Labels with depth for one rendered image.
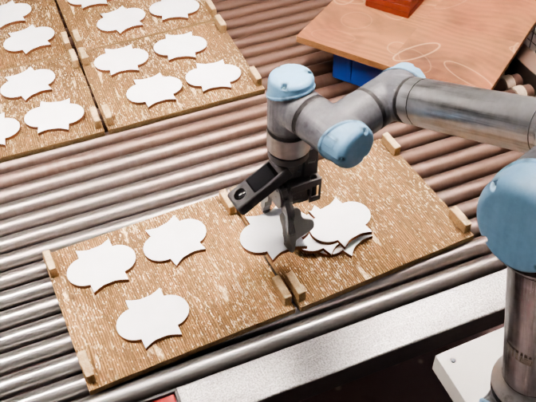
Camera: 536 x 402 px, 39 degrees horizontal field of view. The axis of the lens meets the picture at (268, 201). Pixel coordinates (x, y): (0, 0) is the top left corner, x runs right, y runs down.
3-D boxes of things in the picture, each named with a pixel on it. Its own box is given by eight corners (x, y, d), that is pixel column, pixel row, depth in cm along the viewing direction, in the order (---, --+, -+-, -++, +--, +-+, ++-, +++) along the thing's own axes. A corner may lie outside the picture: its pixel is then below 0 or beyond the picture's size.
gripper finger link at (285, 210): (299, 234, 135) (290, 190, 132) (291, 238, 134) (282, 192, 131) (288, 226, 139) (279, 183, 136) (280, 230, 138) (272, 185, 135)
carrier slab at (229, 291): (295, 313, 147) (295, 308, 145) (90, 396, 135) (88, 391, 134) (225, 197, 169) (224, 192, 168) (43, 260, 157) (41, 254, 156)
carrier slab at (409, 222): (473, 239, 159) (474, 234, 158) (300, 312, 147) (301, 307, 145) (384, 141, 181) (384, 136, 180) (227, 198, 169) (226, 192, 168)
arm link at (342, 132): (393, 108, 114) (342, 76, 120) (340, 144, 110) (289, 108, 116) (390, 146, 120) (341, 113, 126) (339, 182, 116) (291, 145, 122)
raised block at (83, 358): (97, 381, 135) (94, 373, 133) (87, 385, 134) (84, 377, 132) (88, 356, 139) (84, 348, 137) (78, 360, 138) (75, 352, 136)
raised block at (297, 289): (306, 299, 147) (306, 291, 145) (297, 303, 146) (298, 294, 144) (292, 277, 151) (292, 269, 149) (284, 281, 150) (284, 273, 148)
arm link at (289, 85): (291, 96, 114) (255, 72, 119) (289, 151, 122) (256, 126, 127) (329, 77, 118) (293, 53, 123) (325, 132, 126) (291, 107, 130)
